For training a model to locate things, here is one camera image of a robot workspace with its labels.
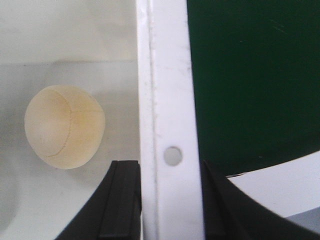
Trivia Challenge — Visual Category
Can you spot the white curved conveyor rim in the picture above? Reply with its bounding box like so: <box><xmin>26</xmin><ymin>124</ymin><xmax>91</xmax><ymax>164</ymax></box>
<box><xmin>228</xmin><ymin>151</ymin><xmax>320</xmax><ymax>220</ymax></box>

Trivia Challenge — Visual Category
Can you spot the white plastic tote box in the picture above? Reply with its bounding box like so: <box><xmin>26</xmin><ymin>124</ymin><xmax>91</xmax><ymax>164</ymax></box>
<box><xmin>0</xmin><ymin>0</ymin><xmax>205</xmax><ymax>240</ymax></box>

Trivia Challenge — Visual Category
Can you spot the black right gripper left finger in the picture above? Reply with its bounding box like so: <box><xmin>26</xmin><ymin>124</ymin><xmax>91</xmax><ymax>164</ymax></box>
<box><xmin>57</xmin><ymin>160</ymin><xmax>142</xmax><ymax>240</ymax></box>

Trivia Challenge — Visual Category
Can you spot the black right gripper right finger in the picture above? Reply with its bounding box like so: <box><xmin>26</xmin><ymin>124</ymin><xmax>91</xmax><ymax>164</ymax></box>
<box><xmin>201</xmin><ymin>161</ymin><xmax>320</xmax><ymax>240</ymax></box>

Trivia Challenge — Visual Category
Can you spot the yellow plush fruit toy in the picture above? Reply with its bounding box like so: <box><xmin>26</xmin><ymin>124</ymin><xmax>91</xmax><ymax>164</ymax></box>
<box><xmin>24</xmin><ymin>85</ymin><xmax>106</xmax><ymax>170</ymax></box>

